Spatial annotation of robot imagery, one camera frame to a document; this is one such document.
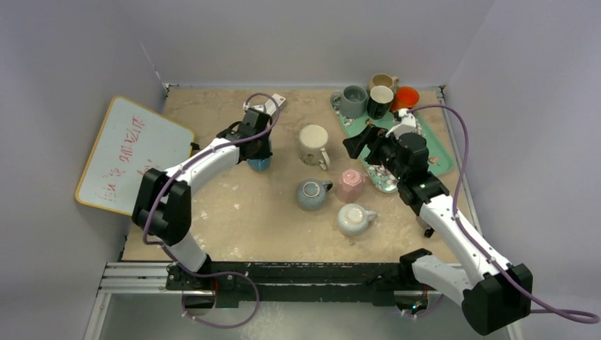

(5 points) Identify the blue mug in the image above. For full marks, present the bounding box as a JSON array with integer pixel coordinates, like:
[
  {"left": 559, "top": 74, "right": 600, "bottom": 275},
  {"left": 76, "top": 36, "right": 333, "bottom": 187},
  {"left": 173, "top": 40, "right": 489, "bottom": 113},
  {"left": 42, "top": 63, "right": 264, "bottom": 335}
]
[{"left": 247, "top": 157, "right": 271, "bottom": 172}]

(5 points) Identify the cream white mug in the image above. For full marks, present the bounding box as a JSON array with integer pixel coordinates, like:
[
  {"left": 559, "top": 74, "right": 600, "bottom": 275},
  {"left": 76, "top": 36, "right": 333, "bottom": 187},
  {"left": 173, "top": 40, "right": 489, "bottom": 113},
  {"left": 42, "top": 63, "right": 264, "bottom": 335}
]
[{"left": 298, "top": 124, "right": 330, "bottom": 171}]

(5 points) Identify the grey mug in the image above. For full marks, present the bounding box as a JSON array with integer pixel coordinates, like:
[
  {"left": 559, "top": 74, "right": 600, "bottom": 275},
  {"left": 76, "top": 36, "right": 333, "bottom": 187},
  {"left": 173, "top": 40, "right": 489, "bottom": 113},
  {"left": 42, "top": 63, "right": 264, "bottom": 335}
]
[{"left": 330, "top": 85, "right": 368, "bottom": 119}]

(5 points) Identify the orange mug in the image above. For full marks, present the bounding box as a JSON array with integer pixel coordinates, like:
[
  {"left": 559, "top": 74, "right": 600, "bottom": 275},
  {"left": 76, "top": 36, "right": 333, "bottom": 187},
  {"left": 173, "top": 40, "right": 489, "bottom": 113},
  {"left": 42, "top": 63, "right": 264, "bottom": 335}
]
[{"left": 391, "top": 86, "right": 420, "bottom": 112}]

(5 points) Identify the tan brown round mug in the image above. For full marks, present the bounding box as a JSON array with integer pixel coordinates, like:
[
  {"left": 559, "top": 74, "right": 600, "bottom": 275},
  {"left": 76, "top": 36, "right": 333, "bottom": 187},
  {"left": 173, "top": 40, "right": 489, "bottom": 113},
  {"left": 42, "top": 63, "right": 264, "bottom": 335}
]
[{"left": 367, "top": 73, "right": 399, "bottom": 91}]

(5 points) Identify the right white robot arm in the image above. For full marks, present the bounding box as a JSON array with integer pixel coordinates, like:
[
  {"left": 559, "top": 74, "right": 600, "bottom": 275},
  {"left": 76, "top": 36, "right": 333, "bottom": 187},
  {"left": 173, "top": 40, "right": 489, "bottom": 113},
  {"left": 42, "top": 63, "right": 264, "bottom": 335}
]
[{"left": 343, "top": 125, "right": 533, "bottom": 335}]

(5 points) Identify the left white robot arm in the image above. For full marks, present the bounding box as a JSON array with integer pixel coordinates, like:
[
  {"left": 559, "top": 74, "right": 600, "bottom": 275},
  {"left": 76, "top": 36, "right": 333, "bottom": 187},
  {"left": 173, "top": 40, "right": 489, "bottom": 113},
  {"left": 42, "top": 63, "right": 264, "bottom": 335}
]
[{"left": 132, "top": 108, "right": 274, "bottom": 290}]

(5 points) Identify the pink faceted mug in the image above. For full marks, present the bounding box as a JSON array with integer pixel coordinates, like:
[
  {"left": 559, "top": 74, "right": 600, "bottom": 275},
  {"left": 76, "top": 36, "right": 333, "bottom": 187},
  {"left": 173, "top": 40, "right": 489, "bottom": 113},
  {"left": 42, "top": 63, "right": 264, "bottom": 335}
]
[{"left": 335, "top": 169, "right": 369, "bottom": 203}]

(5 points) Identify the pale speckled mug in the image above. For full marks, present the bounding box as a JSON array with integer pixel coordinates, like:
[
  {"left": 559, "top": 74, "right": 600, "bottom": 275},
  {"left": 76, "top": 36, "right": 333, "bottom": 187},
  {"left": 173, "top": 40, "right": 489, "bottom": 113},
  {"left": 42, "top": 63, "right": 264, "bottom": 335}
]
[{"left": 337, "top": 203, "right": 378, "bottom": 237}]

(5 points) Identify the blue-grey round mug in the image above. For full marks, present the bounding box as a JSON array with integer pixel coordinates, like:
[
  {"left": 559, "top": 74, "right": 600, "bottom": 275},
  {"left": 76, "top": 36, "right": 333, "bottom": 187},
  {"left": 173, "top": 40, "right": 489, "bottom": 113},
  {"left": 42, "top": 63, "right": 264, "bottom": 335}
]
[{"left": 296, "top": 179, "right": 333, "bottom": 212}]

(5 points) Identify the white red small box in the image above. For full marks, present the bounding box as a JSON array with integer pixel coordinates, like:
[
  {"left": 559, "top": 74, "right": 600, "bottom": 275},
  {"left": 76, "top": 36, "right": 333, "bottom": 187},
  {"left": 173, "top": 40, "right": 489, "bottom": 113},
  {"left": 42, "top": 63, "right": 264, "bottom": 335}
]
[{"left": 272, "top": 93, "right": 286, "bottom": 108}]

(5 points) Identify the whiteboard with red writing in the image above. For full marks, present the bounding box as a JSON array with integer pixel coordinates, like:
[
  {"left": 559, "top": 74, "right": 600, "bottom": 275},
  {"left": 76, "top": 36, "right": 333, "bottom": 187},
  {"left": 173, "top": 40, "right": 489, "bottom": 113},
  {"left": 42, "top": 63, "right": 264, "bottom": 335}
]
[{"left": 75, "top": 96, "right": 195, "bottom": 215}]

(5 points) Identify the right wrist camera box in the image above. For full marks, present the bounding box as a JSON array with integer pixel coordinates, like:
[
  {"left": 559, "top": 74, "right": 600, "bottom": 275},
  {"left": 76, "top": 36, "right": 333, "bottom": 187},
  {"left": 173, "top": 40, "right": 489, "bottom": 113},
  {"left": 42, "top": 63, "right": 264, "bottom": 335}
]
[{"left": 386, "top": 108, "right": 417, "bottom": 140}]

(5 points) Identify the mauve mug with black handle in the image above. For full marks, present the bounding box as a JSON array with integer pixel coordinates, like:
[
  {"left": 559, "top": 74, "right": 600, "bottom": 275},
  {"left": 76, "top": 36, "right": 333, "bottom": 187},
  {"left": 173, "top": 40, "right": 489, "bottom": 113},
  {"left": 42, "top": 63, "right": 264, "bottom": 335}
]
[{"left": 424, "top": 227, "right": 434, "bottom": 238}]

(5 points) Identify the black base frame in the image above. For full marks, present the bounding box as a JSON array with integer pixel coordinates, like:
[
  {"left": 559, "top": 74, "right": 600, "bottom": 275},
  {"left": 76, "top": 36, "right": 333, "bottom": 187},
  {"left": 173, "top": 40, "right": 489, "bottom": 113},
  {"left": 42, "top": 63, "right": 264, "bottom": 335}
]
[{"left": 99, "top": 260, "right": 471, "bottom": 313}]

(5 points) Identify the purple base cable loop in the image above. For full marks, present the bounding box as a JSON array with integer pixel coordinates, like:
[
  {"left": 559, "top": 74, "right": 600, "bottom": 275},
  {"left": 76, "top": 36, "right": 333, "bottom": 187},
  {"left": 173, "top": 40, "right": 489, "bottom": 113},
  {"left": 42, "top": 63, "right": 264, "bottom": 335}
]
[{"left": 180, "top": 290, "right": 260, "bottom": 330}]

